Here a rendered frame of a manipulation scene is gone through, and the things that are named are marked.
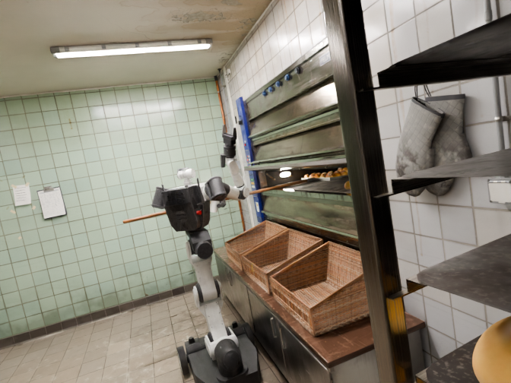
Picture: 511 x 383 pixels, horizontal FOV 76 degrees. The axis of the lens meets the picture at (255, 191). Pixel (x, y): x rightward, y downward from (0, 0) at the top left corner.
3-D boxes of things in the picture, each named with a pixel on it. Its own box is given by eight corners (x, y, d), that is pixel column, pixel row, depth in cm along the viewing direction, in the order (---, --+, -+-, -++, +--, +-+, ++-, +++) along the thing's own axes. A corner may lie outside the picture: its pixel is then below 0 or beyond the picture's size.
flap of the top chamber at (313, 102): (251, 138, 335) (254, 119, 335) (363, 98, 166) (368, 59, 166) (247, 138, 334) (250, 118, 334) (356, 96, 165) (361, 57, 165)
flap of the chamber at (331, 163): (244, 170, 334) (262, 171, 340) (348, 163, 165) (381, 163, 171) (244, 168, 334) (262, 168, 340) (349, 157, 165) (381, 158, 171)
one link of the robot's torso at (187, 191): (207, 232, 209) (196, 178, 206) (160, 238, 218) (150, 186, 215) (223, 222, 238) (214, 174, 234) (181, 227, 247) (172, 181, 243)
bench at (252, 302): (266, 283, 392) (258, 237, 387) (439, 429, 164) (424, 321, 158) (221, 297, 375) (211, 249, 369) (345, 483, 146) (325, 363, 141)
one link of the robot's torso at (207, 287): (223, 299, 236) (211, 238, 228) (199, 307, 230) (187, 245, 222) (217, 291, 250) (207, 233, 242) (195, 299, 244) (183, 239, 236)
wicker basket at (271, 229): (271, 245, 342) (266, 219, 340) (293, 257, 289) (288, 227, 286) (226, 257, 328) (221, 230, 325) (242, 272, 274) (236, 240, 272)
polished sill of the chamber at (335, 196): (267, 191, 343) (266, 187, 343) (389, 203, 173) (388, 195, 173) (261, 192, 341) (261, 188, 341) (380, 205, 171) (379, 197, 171)
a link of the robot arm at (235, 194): (248, 203, 245) (230, 196, 226) (234, 202, 252) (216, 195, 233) (250, 188, 247) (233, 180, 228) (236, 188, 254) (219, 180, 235)
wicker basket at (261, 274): (295, 257, 287) (290, 227, 285) (330, 275, 234) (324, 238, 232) (243, 273, 272) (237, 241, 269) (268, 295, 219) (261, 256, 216)
